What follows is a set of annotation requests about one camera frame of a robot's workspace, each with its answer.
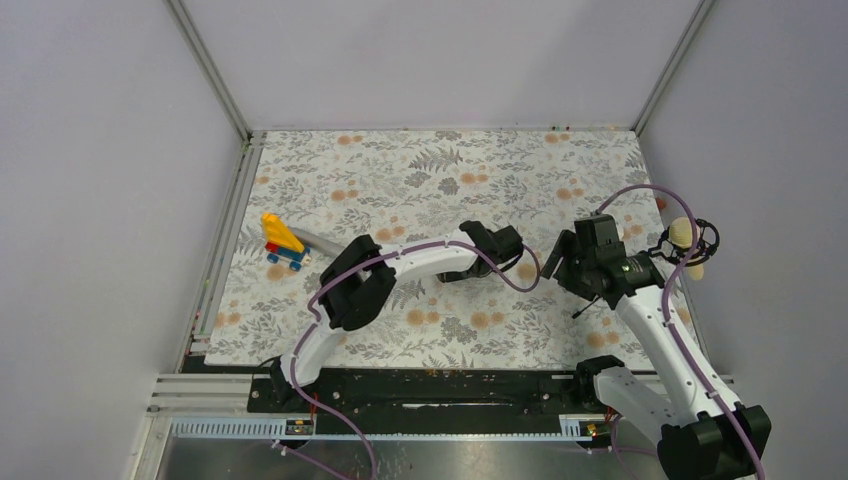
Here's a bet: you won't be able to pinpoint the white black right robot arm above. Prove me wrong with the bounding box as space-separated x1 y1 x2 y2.
542 214 772 479

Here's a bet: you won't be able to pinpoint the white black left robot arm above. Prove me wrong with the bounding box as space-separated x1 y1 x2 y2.
269 221 526 411

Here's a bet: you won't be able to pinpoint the beige foam microphone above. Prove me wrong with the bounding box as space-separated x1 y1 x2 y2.
651 217 720 281

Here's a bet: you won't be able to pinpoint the grey cylindrical tool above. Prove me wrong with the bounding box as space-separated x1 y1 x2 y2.
290 227 345 258

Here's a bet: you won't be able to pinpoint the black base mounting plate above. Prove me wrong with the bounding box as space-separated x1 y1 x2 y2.
247 368 615 441

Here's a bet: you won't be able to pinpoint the floral patterned table mat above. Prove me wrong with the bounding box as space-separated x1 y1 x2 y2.
205 131 663 370

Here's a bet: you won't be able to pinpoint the yellow blue toy blocks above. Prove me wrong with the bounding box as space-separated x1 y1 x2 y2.
260 212 311 272

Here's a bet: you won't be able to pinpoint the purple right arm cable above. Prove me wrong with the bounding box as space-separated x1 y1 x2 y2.
592 183 768 480

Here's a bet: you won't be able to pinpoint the slotted metal cable duct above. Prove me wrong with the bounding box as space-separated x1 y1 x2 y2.
170 415 614 444

